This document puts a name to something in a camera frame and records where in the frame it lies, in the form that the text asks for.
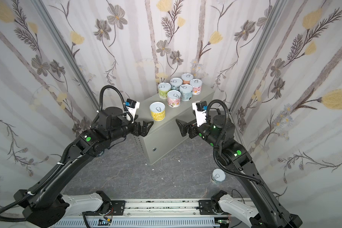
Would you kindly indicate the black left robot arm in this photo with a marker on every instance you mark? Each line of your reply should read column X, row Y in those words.
column 45, row 205

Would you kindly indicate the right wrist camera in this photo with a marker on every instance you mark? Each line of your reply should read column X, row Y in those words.
column 200, row 108

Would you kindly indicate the pink fruit labelled can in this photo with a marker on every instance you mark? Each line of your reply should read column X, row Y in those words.
column 196, row 86

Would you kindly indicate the pink labelled white-lid can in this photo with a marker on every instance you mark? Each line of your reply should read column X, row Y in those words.
column 173, row 98

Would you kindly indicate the yellow labelled can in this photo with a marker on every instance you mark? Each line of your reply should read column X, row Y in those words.
column 157, row 111

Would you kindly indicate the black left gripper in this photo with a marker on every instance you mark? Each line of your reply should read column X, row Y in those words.
column 137, row 128

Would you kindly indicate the white slotted cable duct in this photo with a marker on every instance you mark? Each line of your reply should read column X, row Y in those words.
column 153, row 223

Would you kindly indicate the green labelled can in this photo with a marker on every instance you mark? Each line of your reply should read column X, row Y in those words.
column 163, row 89

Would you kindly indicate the light blue can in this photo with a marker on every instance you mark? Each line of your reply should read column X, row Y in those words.
column 186, row 92

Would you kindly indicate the teal labelled white-lid can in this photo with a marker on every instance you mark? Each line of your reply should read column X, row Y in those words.
column 176, row 83

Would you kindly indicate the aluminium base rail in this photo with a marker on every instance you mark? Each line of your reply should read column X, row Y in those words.
column 171, row 209

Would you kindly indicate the orange labelled can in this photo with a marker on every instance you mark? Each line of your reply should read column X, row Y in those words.
column 186, row 78

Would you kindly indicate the grey metal cabinet box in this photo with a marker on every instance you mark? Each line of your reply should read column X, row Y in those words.
column 165, row 135

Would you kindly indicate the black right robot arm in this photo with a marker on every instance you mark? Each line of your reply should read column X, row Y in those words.
column 233, row 159

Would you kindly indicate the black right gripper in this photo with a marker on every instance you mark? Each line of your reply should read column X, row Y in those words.
column 192, row 130

